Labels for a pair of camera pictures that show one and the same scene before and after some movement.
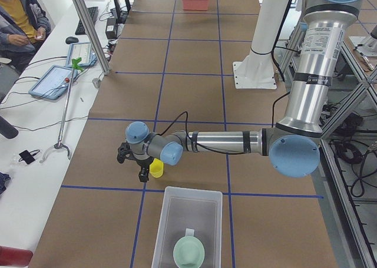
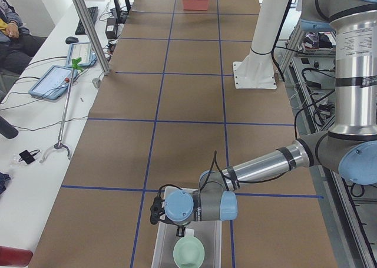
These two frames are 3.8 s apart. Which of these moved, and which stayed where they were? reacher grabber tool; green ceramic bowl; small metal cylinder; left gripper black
Moved: left gripper black
Stayed: reacher grabber tool; small metal cylinder; green ceramic bowl
